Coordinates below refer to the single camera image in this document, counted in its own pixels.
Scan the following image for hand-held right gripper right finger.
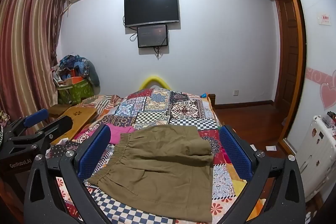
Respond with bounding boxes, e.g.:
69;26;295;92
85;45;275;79
219;125;307;224

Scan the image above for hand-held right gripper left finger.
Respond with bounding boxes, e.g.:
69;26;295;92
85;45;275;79
23;124;116;224

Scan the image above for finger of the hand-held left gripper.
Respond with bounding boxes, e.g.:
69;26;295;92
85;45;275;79
5;109;49;139
8;116;73;155

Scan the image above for olive green pants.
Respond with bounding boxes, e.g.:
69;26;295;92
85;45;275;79
87;124;214;222

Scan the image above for wooden lap table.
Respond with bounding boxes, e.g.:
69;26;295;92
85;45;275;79
49;103;97;146

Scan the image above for pink folded garment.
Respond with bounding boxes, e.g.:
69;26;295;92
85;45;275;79
105;123;135;145

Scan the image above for orange striped bedsheet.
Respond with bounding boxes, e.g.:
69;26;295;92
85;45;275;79
83;94;124;122

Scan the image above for pile of patterned clothes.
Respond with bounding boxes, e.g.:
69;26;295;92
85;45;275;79
52;54;100;88

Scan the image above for patchwork patterned blanket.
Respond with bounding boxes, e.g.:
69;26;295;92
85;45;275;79
47;88;264;224

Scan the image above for striped pink curtain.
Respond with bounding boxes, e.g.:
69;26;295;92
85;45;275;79
0;0;67;119

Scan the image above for yellow curved foam bumper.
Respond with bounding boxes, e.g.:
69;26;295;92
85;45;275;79
139;76;171;90

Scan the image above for brown wooden door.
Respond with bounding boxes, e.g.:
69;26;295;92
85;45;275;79
274;0;300;117

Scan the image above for wardrobe with heart decals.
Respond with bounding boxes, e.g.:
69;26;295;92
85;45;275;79
278;0;336;153

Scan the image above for red white sticker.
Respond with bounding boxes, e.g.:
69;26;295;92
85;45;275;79
317;12;332;25

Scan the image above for small black wall monitor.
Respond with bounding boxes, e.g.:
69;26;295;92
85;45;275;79
137;25;169;48

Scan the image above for black wall television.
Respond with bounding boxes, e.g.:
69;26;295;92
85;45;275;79
124;0;180;28

